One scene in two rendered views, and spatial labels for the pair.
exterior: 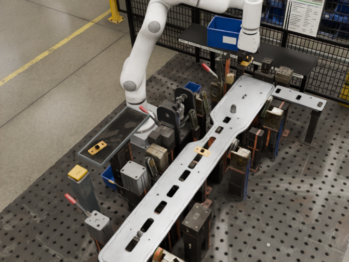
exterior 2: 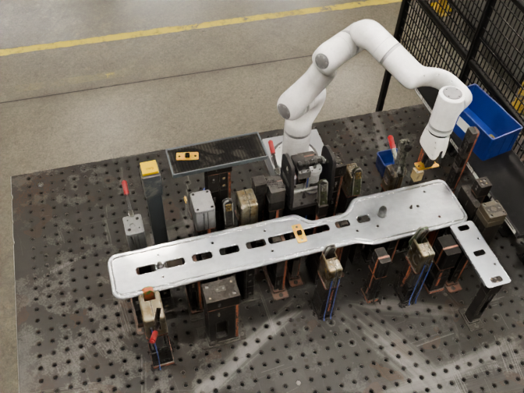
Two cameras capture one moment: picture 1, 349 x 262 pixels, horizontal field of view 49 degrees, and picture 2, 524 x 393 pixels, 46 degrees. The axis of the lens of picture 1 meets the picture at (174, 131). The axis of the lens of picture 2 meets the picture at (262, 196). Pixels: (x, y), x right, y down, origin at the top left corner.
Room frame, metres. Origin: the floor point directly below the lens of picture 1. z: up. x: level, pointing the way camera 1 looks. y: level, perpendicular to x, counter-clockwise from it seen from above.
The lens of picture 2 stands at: (0.06, -0.79, 2.87)
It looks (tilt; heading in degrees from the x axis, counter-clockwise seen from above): 51 degrees down; 35
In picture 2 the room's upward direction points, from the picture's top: 3 degrees clockwise
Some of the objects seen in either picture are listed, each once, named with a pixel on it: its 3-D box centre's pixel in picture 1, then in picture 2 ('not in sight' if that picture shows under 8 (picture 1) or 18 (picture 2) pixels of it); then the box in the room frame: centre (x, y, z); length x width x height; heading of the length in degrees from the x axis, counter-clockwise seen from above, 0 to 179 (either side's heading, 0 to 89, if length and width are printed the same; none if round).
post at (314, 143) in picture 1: (313, 124); (482, 299); (1.55, -0.80, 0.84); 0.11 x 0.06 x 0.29; 55
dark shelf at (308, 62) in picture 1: (243, 48); (483, 148); (2.11, -0.49, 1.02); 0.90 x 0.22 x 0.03; 55
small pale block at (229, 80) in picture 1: (228, 99); (408, 198); (1.78, -0.34, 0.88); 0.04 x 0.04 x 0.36; 55
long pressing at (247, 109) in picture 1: (201, 155); (295, 237); (1.24, -0.13, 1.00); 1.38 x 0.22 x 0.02; 145
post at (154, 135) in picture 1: (157, 160); (257, 211); (1.31, 0.10, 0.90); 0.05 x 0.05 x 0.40; 55
